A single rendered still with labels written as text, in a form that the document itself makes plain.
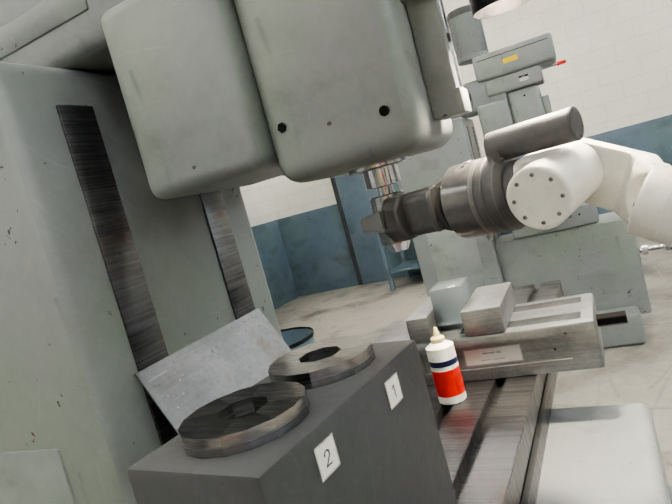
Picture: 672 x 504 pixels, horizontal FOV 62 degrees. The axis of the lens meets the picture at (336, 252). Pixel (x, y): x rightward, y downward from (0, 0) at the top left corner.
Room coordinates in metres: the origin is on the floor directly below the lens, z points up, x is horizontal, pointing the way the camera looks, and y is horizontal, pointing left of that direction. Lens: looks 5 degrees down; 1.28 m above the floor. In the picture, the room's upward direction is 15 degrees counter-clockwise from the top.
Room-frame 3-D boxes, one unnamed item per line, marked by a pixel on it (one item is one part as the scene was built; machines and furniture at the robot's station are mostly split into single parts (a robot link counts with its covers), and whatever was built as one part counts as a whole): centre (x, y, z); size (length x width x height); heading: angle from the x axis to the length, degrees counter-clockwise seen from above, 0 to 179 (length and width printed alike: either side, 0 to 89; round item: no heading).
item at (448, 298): (0.91, -0.16, 1.07); 0.06 x 0.05 x 0.06; 155
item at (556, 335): (0.89, -0.19, 1.01); 0.35 x 0.15 x 0.11; 65
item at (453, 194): (0.69, -0.15, 1.23); 0.13 x 0.12 x 0.10; 134
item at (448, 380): (0.78, -0.11, 1.01); 0.04 x 0.04 x 0.11
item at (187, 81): (0.84, 0.09, 1.47); 0.24 x 0.19 x 0.26; 153
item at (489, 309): (0.88, -0.21, 1.05); 0.15 x 0.06 x 0.04; 155
